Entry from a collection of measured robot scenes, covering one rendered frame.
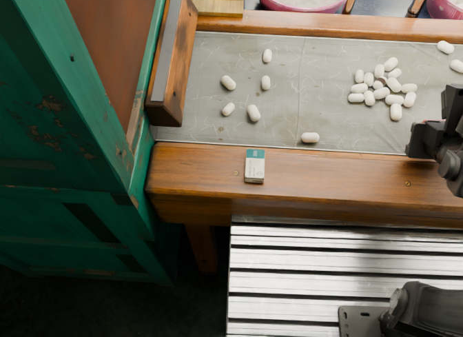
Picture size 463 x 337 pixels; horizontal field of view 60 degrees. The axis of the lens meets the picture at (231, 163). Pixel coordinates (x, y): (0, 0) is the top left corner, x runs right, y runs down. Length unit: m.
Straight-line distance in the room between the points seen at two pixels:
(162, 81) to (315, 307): 0.49
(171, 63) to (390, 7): 0.66
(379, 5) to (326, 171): 0.59
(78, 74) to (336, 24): 0.67
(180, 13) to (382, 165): 0.49
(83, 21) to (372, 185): 0.54
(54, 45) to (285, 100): 0.55
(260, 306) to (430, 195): 0.37
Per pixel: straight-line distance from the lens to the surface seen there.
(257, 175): 0.72
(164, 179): 0.74
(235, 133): 0.81
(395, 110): 0.88
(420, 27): 1.05
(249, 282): 0.77
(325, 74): 0.92
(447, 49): 1.04
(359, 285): 0.81
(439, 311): 0.61
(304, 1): 1.09
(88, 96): 0.49
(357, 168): 0.78
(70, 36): 0.45
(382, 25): 1.02
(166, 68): 0.76
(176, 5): 0.87
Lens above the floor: 1.43
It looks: 63 degrees down
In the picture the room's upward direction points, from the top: straight up
